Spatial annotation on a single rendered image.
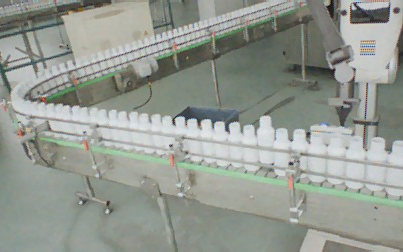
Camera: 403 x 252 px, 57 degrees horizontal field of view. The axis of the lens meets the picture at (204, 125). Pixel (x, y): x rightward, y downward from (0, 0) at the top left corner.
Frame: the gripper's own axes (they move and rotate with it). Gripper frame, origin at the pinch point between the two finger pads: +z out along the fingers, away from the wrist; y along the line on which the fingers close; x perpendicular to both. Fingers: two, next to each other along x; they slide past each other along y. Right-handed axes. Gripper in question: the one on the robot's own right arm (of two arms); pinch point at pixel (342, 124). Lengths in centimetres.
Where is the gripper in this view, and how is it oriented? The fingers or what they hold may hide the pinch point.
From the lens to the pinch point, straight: 137.8
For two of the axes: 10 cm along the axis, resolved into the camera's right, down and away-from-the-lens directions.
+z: -0.3, 9.9, 1.3
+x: 4.9, -1.0, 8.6
